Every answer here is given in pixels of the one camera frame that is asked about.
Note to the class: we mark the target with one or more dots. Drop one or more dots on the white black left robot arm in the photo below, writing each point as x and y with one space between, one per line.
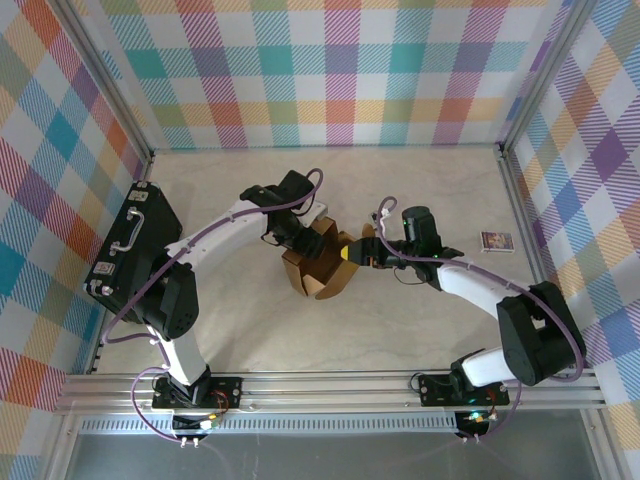
215 232

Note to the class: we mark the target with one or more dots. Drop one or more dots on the long aluminium base rail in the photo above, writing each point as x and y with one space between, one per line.
325 395

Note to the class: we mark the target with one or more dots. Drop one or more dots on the aluminium frame post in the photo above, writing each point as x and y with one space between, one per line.
545 75
100 75

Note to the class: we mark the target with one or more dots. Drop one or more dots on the small dark printed card box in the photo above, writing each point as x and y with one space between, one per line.
496 242

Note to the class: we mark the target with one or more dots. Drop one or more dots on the brown cardboard box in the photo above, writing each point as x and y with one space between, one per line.
325 265

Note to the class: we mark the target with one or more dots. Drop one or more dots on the small circuit board with LED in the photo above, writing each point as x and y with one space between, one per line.
212 422
480 416

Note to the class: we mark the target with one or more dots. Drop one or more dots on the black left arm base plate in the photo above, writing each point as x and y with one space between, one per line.
230 392

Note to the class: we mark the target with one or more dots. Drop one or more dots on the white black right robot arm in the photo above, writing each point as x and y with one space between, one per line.
475 287

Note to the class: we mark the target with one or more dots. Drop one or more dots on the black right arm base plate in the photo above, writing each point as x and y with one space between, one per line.
432 390

